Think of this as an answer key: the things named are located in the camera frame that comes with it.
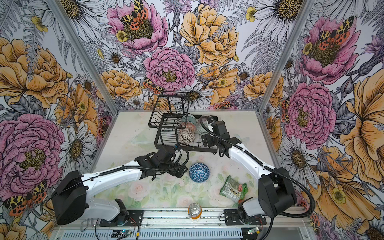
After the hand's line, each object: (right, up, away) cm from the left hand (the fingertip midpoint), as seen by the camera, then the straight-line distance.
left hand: (178, 169), depth 82 cm
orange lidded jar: (+9, -14, -14) cm, 22 cm away
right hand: (+19, +16, +5) cm, 25 cm away
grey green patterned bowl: (+12, +22, +23) cm, 34 cm away
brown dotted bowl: (+3, +17, +20) cm, 27 cm away
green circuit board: (-26, -27, -10) cm, 39 cm away
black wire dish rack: (-1, +23, +3) cm, 24 cm away
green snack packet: (+29, -10, -2) cm, 31 cm away
